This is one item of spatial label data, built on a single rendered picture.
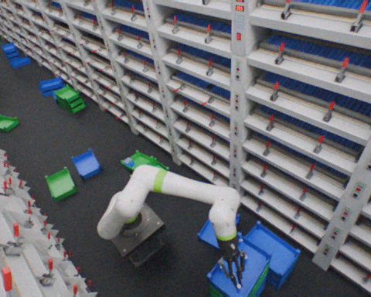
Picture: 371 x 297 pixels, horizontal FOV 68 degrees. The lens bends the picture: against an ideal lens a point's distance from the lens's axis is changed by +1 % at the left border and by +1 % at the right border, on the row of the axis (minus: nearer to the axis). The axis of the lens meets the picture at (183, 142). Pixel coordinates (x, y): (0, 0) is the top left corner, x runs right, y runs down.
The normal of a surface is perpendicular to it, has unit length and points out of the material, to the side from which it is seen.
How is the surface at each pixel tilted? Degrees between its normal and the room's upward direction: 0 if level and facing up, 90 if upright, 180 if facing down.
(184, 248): 0
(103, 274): 0
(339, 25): 18
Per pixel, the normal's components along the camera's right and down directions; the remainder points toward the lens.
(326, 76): -0.32, -0.54
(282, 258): -0.11, -0.73
